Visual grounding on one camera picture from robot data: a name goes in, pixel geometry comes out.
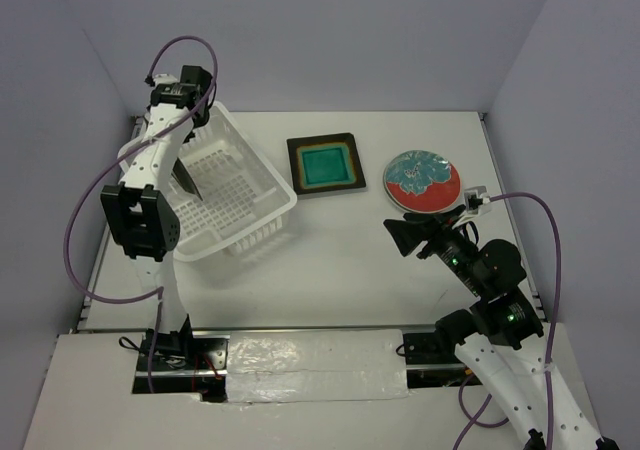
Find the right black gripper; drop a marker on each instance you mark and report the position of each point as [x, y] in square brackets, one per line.
[406, 232]

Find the large red teal floral plate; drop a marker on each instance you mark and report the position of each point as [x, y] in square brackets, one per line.
[421, 181]

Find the black square plate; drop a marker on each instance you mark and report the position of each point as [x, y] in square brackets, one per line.
[184, 179]
[325, 163]

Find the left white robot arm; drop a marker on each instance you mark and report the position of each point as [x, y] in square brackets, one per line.
[139, 215]

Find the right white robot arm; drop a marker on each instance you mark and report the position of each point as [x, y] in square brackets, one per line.
[500, 338]

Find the white plastic dish rack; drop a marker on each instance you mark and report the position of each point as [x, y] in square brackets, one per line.
[244, 198]

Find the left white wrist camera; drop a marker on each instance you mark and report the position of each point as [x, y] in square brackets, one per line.
[160, 79]

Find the metal base rail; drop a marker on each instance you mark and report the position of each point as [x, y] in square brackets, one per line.
[282, 366]

